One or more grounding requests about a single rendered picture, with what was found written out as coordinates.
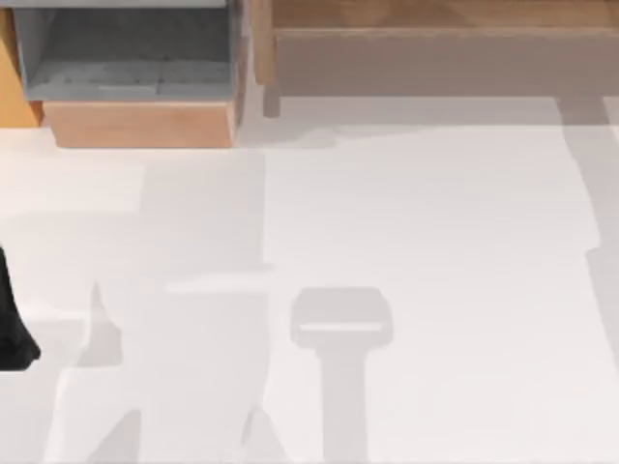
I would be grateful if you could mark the pale wooden drawer front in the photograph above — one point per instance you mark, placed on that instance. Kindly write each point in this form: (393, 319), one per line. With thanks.
(140, 123)

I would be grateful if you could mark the wooden shelf unit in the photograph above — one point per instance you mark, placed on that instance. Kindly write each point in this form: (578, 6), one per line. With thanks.
(435, 43)

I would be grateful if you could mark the pulled-out wooden drawer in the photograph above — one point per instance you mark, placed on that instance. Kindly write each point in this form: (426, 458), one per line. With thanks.
(130, 53)

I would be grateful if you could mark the orange wooden cupboard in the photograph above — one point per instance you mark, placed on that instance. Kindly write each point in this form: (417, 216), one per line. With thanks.
(12, 82)

